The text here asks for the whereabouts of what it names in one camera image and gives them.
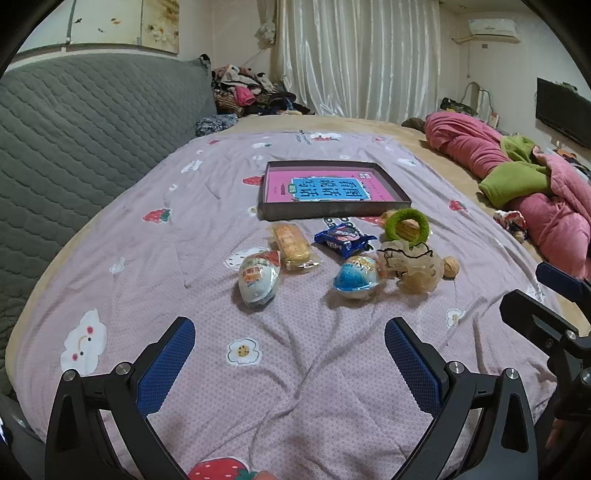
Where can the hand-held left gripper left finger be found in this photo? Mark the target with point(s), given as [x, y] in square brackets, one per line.
[168, 364]

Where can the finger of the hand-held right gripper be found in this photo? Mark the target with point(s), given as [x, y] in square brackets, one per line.
[531, 314]
[558, 277]

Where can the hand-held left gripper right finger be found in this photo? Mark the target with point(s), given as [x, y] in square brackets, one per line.
[411, 369]

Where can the walnut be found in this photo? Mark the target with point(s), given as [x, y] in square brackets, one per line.
[451, 267]

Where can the beige peanut-shaped toy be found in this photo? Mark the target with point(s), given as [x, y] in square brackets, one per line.
[415, 270]

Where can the blue and white toy egg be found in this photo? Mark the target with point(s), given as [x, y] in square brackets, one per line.
[358, 279]

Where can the red and white toy egg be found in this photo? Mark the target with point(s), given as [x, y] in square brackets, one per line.
[258, 281]

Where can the blue cookie packet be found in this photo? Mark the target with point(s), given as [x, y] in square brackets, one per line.
[344, 240]

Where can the shallow grey cardboard box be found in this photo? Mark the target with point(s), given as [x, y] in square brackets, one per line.
[323, 213]

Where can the small plush toy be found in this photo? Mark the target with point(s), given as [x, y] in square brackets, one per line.
[510, 219]

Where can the green fleece blanket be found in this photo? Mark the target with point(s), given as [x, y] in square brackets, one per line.
[512, 182]

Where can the cluttered television cabinet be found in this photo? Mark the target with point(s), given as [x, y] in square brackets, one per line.
[572, 159]

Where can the purple strawberry printed blanket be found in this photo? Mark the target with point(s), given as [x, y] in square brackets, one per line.
[184, 230]

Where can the pink quilt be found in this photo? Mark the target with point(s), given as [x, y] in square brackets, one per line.
[466, 138]

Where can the black television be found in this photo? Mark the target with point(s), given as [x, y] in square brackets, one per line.
[561, 108]

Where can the beige bed sheet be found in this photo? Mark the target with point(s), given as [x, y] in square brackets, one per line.
[438, 152]

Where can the black bag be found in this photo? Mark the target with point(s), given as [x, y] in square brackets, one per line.
[455, 105]

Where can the dark brown cloth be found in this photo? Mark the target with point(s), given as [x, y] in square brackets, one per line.
[413, 123]

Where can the pink book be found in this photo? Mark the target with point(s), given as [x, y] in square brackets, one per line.
[281, 184]

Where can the blue patterned cloth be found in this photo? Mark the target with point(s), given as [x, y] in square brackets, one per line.
[214, 124]

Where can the grey quilted headboard cover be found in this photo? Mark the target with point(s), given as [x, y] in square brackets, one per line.
[69, 138]

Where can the white air conditioner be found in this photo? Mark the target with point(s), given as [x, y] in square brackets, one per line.
[491, 28]

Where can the pile of clothes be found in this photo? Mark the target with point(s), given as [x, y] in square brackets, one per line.
[244, 92]

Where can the white shiny curtain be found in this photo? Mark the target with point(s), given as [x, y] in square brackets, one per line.
[360, 55]

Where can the white fabric flower bunch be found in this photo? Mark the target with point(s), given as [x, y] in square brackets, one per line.
[267, 33]

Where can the flower and fish wall poster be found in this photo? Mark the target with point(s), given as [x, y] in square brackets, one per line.
[159, 23]

